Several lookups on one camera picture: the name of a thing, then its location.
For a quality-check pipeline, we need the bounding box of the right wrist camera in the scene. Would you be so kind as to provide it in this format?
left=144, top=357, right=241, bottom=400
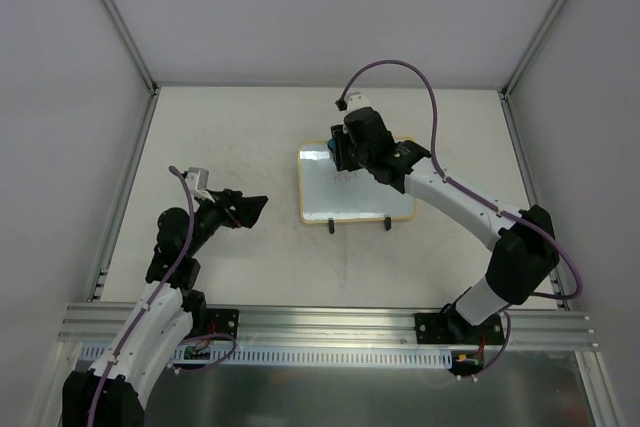
left=335, top=92, right=371, bottom=112

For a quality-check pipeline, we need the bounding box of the aluminium rail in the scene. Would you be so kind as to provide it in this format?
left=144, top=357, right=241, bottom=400
left=57, top=302, right=599, bottom=351

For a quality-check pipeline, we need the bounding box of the whiteboard stand with black feet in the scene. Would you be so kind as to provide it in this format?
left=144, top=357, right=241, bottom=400
left=327, top=216, right=392, bottom=234

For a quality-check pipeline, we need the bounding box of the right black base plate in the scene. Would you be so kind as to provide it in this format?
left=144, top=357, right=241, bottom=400
left=414, top=312, right=505, bottom=346

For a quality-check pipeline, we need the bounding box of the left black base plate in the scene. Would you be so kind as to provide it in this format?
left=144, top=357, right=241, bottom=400
left=204, top=307, right=240, bottom=338

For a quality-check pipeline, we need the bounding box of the left aluminium frame post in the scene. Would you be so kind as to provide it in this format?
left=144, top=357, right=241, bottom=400
left=98, top=0, right=158, bottom=94

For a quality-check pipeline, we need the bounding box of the aluminium frame post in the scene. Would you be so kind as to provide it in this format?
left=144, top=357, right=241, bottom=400
left=98, top=0, right=158, bottom=94
left=501, top=0, right=569, bottom=99

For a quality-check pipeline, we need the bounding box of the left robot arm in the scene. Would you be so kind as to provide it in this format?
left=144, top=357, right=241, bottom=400
left=62, top=189, right=268, bottom=426

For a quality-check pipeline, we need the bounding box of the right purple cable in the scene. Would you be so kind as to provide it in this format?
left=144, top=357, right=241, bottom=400
left=339, top=59, right=584, bottom=388

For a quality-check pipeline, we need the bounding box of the white slotted cable duct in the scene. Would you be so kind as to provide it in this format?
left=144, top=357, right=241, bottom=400
left=79, top=342, right=453, bottom=370

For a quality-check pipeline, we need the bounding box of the yellow framed whiteboard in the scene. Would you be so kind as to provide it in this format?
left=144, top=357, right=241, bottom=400
left=298, top=140, right=416, bottom=224

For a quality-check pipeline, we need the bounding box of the purple cable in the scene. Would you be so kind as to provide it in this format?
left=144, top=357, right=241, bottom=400
left=84, top=164, right=238, bottom=427
left=339, top=59, right=584, bottom=388

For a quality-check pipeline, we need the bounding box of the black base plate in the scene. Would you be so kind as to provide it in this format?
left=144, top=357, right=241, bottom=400
left=414, top=312, right=505, bottom=346
left=204, top=307, right=240, bottom=338

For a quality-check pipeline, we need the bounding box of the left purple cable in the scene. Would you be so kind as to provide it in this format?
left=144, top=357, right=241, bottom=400
left=84, top=164, right=238, bottom=427

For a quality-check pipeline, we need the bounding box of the blue whiteboard eraser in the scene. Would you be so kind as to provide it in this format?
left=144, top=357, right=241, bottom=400
left=327, top=139, right=336, bottom=159

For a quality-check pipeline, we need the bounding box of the right aluminium frame post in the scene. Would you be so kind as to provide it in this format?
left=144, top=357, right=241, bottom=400
left=501, top=0, right=569, bottom=99

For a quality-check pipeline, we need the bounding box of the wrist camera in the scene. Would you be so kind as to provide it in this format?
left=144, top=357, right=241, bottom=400
left=335, top=92, right=371, bottom=112
left=184, top=167, right=213, bottom=201

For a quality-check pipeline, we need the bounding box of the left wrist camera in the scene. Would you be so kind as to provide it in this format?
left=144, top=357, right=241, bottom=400
left=184, top=167, right=213, bottom=201

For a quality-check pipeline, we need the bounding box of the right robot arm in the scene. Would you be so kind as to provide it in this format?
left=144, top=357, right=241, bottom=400
left=327, top=107, right=559, bottom=343

